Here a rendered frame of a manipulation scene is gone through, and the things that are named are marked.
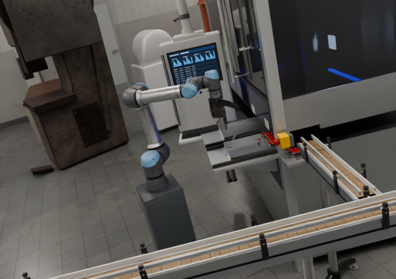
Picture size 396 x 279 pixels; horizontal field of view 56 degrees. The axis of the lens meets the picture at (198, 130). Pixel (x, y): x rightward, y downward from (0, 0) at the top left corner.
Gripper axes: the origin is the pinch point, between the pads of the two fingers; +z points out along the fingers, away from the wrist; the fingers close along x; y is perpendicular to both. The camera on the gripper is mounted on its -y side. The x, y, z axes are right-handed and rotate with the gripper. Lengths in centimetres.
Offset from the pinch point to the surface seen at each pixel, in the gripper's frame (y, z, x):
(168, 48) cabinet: 22, -43, -91
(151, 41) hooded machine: 42, -29, -341
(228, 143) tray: -1.3, 19.1, -19.8
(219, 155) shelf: 7.4, 20.8, -8.6
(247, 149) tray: -11.1, 20.6, -7.3
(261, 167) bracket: -16.0, 30.7, 2.4
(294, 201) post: -30, 54, 12
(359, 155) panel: -74, 34, 12
